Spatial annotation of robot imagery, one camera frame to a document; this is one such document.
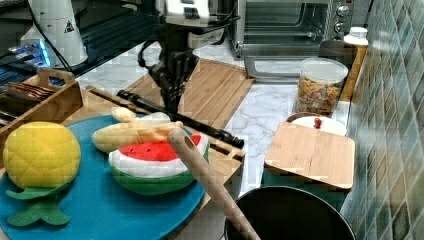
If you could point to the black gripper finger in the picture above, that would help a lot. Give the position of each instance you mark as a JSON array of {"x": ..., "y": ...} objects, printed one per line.
[
  {"x": 178, "y": 91},
  {"x": 166, "y": 88}
]

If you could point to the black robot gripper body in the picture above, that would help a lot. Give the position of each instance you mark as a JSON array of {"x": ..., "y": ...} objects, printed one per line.
[{"x": 176, "y": 59}]

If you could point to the wooden drawer with black handle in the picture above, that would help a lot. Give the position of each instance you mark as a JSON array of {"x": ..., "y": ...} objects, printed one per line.
[{"x": 222, "y": 141}]

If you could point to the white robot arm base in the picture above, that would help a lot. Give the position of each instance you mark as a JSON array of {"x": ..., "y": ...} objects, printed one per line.
[{"x": 55, "y": 24}]

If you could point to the bamboo cutting board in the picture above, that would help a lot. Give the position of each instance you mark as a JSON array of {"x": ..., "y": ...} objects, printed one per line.
[{"x": 214, "y": 92}]

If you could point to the plush banana toy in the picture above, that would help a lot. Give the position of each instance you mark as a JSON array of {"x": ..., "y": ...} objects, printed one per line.
[{"x": 131, "y": 129}]

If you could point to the plush watermelon slice toy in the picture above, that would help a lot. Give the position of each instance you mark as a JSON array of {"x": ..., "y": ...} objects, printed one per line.
[{"x": 149, "y": 168}]

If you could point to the stainless steel toaster oven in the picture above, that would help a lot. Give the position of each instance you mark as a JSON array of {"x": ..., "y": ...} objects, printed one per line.
[{"x": 286, "y": 30}]

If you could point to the small wooden caddy box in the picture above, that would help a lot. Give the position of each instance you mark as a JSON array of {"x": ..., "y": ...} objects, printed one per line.
[{"x": 52, "y": 95}]

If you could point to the blue plate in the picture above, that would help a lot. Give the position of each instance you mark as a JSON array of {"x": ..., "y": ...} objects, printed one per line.
[{"x": 98, "y": 207}]

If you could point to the teal canister with wooden lid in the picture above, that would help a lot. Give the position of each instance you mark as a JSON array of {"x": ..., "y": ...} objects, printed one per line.
[{"x": 308, "y": 159}]

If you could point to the clear jar of colourful cereal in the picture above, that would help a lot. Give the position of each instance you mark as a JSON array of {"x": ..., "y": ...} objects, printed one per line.
[{"x": 320, "y": 86}]

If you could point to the pink pot with white lid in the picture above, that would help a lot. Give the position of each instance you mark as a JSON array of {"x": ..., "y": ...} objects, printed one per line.
[{"x": 318, "y": 122}]

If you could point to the plush yellow pineapple toy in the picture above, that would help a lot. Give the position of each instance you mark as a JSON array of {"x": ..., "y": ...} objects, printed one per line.
[{"x": 42, "y": 159}]

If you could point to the black utensil holder cup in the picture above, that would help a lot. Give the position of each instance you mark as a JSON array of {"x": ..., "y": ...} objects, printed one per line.
[{"x": 286, "y": 213}]

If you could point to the dark grey cylinder cup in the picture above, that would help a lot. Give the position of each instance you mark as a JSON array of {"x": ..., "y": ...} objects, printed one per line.
[{"x": 340, "y": 51}]

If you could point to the yellow bottle with white cap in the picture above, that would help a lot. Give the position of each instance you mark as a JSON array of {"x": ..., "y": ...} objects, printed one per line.
[{"x": 357, "y": 36}]

